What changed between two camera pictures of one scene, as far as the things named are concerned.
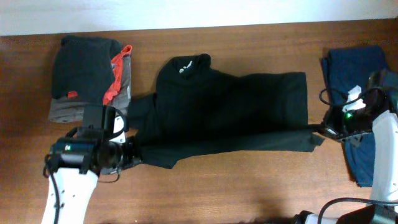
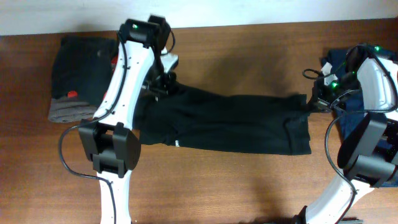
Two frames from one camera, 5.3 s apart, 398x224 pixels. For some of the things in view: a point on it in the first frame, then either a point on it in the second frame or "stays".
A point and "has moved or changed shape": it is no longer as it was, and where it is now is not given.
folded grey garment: x=71 y=109 stays
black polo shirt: x=198 y=108 has moved or changed shape
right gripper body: x=344 y=124 → x=327 y=95
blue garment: x=343 y=69 stays
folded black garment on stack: x=83 y=65 stays
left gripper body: x=124 y=155 → x=157 y=79
